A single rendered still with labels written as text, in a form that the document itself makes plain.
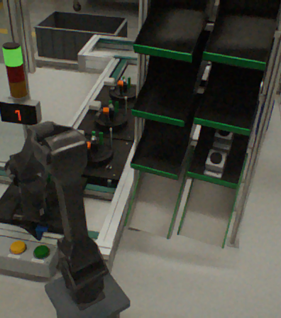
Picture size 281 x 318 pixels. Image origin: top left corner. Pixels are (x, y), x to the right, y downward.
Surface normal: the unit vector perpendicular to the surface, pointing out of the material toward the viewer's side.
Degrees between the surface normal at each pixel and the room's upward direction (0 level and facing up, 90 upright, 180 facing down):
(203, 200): 45
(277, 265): 0
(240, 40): 25
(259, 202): 0
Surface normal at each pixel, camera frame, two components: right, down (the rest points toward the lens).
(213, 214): -0.23, -0.18
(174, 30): -0.12, -0.50
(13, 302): 0.04, -0.80
